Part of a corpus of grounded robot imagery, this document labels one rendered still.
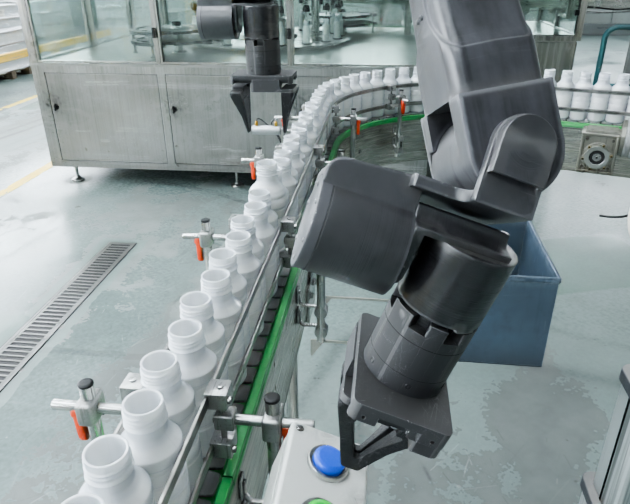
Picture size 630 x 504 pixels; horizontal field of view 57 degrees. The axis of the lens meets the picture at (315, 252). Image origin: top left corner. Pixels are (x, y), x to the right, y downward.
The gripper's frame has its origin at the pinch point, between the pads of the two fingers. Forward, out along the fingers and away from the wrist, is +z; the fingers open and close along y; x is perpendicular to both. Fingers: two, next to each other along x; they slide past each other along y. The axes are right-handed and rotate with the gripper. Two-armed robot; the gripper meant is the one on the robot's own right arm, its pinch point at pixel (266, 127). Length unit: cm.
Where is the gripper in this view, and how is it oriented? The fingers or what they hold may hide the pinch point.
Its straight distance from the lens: 103.0
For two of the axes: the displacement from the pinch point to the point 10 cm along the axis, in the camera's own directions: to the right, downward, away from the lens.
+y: -9.9, -0.4, 1.2
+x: -1.2, 4.5, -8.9
